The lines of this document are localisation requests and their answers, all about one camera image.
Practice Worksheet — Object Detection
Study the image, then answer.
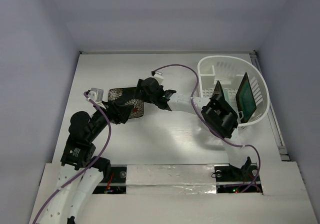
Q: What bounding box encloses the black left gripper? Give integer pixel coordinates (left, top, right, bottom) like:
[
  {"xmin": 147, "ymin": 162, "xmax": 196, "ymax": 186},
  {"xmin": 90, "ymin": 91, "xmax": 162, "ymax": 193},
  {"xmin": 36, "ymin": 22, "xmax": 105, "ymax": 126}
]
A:
[{"xmin": 87, "ymin": 99, "xmax": 134, "ymax": 140}]

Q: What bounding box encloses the small black floral plate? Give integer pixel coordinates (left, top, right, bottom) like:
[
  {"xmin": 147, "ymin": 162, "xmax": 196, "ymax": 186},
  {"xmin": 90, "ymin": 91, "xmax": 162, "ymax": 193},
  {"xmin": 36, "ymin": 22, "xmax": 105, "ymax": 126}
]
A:
[{"xmin": 212, "ymin": 81, "xmax": 226, "ymax": 104}]

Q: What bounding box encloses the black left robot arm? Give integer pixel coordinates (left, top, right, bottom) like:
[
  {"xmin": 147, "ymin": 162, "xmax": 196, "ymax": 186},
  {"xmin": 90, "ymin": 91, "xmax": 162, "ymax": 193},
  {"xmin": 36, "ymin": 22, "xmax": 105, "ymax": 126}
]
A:
[{"xmin": 33, "ymin": 98, "xmax": 134, "ymax": 223}]

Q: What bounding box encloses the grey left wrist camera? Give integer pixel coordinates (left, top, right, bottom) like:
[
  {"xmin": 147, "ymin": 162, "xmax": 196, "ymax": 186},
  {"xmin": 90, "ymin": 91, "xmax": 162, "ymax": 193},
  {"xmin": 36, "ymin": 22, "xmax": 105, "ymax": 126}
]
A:
[{"xmin": 84, "ymin": 88, "xmax": 104, "ymax": 104}]

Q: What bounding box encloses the silver taped front panel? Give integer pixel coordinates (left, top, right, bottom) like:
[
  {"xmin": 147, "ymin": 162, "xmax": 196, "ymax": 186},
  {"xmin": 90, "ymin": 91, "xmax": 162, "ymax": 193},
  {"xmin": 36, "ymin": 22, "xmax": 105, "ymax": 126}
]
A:
[{"xmin": 125, "ymin": 164, "xmax": 217, "ymax": 195}]

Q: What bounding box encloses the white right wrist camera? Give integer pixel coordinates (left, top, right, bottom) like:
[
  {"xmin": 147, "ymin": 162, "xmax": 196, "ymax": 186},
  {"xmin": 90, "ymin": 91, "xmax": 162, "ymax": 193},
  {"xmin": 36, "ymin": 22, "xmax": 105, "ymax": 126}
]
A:
[{"xmin": 151, "ymin": 71, "xmax": 164, "ymax": 84}]

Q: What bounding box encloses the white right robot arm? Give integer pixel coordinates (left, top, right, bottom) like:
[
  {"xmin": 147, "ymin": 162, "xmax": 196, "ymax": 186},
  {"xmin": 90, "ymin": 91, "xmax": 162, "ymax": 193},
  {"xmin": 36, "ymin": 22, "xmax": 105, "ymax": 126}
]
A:
[{"xmin": 136, "ymin": 77, "xmax": 252, "ymax": 181}]

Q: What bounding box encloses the black teal square plate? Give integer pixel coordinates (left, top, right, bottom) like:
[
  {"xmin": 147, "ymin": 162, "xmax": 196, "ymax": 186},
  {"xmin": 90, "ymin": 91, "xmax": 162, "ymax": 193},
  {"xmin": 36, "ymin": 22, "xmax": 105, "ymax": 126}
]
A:
[{"xmin": 235, "ymin": 72, "xmax": 257, "ymax": 123}]

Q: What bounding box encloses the large black floral plate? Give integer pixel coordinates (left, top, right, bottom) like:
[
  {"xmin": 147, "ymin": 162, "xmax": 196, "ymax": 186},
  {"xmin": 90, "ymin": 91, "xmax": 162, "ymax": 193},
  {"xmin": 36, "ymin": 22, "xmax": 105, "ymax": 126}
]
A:
[{"xmin": 108, "ymin": 87, "xmax": 144, "ymax": 119}]

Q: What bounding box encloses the pale green plate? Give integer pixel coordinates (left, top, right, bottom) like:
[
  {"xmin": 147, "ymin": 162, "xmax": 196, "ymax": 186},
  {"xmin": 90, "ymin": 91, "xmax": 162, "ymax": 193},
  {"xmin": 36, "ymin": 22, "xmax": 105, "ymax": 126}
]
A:
[{"xmin": 223, "ymin": 88, "xmax": 238, "ymax": 111}]

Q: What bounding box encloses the white plastic dish rack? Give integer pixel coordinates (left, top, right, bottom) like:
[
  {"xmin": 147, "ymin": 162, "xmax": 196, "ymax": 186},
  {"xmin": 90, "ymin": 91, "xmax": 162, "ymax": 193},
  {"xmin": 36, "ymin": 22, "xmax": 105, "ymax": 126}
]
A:
[{"xmin": 197, "ymin": 55, "xmax": 270, "ymax": 129}]

